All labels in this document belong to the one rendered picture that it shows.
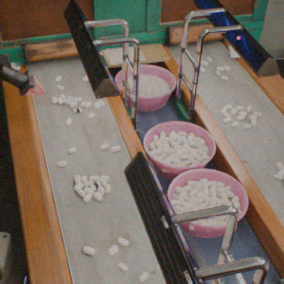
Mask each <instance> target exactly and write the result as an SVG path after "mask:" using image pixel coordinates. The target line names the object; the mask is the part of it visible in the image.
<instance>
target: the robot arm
mask: <svg viewBox="0 0 284 284"><path fill-rule="evenodd" d="M0 79H2V80H4V81H6V82H7V83H9V84H12V85H13V86H15V87H18V88H19V92H20V95H21V96H24V94H25V95H45V93H46V91H45V90H44V88H43V87H42V86H41V85H40V83H39V82H38V81H37V80H36V78H35V77H34V76H30V71H29V70H26V71H25V73H22V72H20V71H18V70H16V69H14V68H13V67H11V64H10V59H9V57H8V56H7V55H0ZM34 87H38V88H39V89H40V90H41V91H38V90H35V89H33V88H34Z"/></svg>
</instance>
